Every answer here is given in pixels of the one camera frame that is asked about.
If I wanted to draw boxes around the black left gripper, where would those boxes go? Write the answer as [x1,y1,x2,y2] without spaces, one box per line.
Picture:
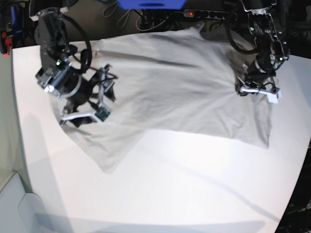
[235,64,277,96]

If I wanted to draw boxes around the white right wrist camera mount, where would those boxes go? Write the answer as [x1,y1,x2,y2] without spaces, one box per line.
[59,64,120,126]

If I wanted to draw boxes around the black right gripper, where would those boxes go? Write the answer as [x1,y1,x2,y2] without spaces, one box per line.
[63,75,117,127]

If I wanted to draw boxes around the red black clamp tool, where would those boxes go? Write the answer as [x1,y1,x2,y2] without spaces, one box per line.
[0,31,13,56]

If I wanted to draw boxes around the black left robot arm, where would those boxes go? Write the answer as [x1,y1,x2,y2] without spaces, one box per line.
[225,0,290,98]

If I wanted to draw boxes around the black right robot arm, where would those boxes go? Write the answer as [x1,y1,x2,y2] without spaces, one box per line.
[35,7,117,128]

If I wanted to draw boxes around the beige t-shirt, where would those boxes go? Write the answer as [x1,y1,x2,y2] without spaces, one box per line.
[62,23,272,172]

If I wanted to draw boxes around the blue base camera housing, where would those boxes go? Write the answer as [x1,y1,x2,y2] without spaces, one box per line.
[118,0,186,10]

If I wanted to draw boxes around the black power strip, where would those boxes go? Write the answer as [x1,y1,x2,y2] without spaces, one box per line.
[183,9,228,20]

